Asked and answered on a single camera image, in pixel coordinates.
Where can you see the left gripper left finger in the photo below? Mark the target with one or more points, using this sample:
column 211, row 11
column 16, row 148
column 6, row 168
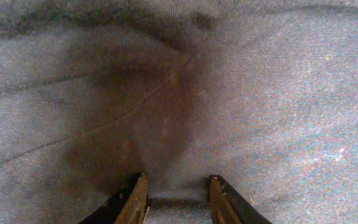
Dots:
column 127, row 206

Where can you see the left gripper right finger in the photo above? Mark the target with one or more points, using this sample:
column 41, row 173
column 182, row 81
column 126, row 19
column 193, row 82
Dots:
column 228, row 206

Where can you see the dark navy t-shirt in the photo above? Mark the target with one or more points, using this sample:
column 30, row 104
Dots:
column 263, row 93

